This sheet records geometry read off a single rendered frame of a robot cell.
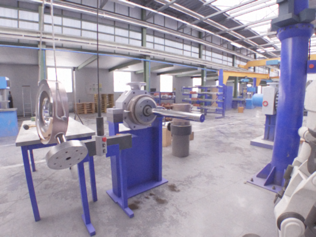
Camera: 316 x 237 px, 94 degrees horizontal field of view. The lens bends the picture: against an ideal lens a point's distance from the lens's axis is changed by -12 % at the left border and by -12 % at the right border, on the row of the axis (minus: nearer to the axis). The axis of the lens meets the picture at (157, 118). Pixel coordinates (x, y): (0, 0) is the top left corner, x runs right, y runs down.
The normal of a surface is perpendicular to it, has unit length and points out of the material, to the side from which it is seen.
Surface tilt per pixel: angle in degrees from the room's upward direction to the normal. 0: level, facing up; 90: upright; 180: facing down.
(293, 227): 90
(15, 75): 90
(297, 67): 90
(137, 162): 90
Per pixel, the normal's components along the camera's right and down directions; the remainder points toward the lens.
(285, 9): -0.89, 0.07
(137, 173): 0.62, 0.11
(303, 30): -0.22, 0.73
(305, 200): -0.45, 0.13
